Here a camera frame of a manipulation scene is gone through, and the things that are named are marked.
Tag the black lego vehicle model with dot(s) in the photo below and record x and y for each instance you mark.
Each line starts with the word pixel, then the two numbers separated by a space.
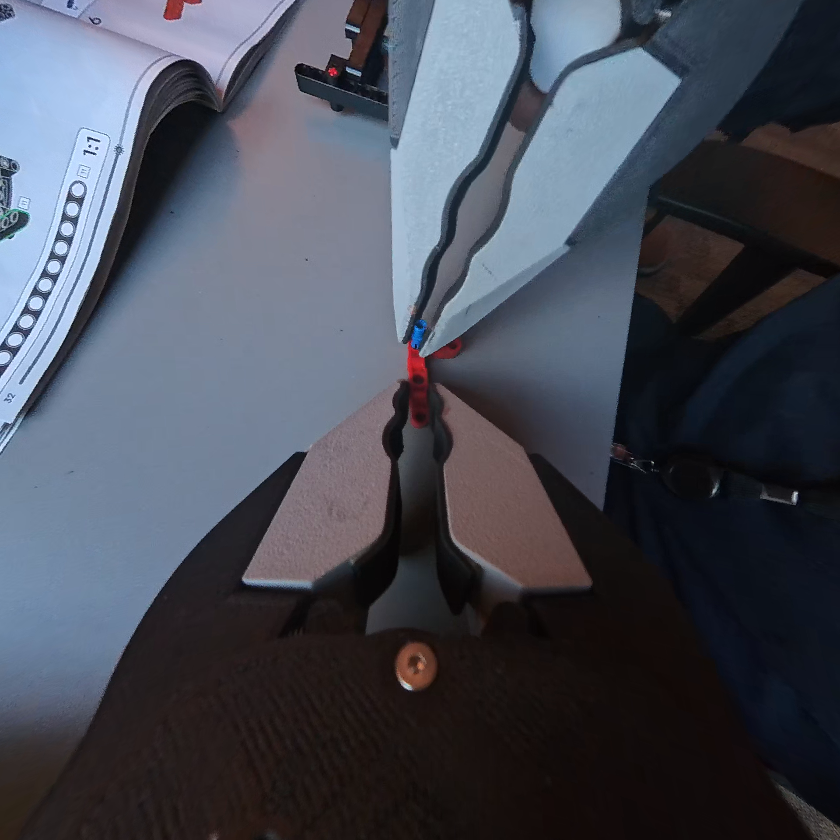
pixel 358 72

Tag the blue lego pin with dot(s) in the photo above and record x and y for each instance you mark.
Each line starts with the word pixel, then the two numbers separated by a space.
pixel 419 330

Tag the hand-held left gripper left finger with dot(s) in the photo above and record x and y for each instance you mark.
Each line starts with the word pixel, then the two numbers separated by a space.
pixel 328 505

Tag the lego instruction booklet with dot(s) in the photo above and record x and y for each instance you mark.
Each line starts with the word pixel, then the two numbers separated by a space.
pixel 72 118

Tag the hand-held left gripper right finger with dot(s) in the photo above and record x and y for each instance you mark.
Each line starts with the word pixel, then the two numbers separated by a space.
pixel 505 512

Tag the person's dark blue clothing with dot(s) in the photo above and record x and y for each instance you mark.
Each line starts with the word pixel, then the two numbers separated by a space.
pixel 754 590

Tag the red lego beam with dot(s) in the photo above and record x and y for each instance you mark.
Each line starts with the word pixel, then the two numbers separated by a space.
pixel 417 387

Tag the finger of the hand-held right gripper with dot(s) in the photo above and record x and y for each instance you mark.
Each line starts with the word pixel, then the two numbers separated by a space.
pixel 446 98
pixel 577 157

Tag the dark wooden chair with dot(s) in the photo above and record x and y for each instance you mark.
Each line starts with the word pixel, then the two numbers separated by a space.
pixel 741 216

